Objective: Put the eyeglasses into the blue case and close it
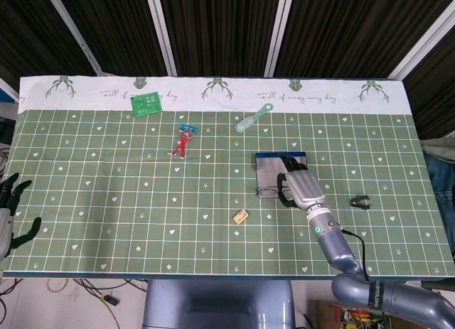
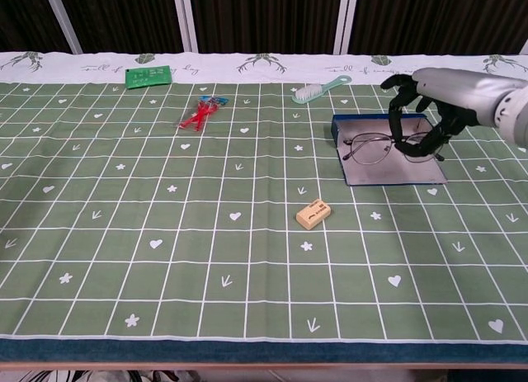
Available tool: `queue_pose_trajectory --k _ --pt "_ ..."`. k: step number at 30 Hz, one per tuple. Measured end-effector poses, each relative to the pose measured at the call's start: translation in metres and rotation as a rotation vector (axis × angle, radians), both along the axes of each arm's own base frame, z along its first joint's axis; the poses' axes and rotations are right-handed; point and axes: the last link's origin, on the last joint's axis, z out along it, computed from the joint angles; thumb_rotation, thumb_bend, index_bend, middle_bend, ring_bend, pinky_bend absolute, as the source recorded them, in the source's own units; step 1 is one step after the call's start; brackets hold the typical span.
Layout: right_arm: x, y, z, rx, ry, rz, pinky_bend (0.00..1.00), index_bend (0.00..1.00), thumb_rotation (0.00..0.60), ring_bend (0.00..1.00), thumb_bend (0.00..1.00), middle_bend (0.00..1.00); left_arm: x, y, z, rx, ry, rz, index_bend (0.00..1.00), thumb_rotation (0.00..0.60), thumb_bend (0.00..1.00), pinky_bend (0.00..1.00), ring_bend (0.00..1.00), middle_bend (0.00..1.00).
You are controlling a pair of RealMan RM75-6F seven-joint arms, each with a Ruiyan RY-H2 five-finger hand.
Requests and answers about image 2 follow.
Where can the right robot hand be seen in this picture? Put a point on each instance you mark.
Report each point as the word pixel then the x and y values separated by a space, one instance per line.
pixel 453 87

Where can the blue folding glasses case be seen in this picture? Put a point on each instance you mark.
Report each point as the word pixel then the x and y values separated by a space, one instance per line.
pixel 392 171

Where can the wire-frame eyeglasses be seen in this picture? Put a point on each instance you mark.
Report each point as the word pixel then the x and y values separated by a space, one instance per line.
pixel 367 149

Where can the mint green brush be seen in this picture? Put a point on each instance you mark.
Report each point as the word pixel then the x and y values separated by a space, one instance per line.
pixel 307 94

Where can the tan rubber eraser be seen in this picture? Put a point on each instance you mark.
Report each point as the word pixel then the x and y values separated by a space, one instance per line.
pixel 312 213

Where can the red and blue plastic toy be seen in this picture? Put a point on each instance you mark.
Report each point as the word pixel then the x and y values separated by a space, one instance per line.
pixel 200 114

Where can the green circuit board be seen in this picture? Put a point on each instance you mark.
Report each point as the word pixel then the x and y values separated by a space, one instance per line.
pixel 147 76

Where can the green grid tablecloth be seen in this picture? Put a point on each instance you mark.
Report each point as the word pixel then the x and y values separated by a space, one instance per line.
pixel 165 233

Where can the dark blue under cloth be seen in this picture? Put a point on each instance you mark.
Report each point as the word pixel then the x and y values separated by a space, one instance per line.
pixel 247 351

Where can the white partition post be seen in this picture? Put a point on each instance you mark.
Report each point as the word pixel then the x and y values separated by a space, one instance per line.
pixel 185 19
pixel 345 19
pixel 524 48
pixel 62 19

